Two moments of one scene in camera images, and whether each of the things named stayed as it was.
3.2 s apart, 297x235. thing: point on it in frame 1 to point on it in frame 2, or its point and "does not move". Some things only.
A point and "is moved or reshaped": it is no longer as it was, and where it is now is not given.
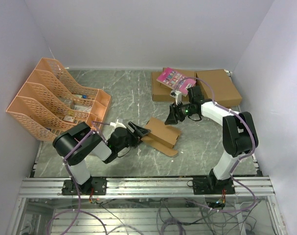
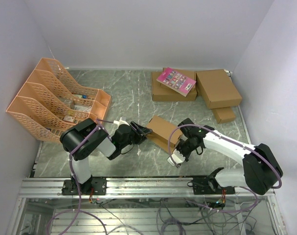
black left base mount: x=91 y=186 does not move
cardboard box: x=162 y=137 is moved or reshaped
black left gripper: x=138 y=134 does not move
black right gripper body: x=181 y=110 to x=185 y=147
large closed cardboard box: x=217 y=86 does not move
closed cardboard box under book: x=162 y=93 does not move
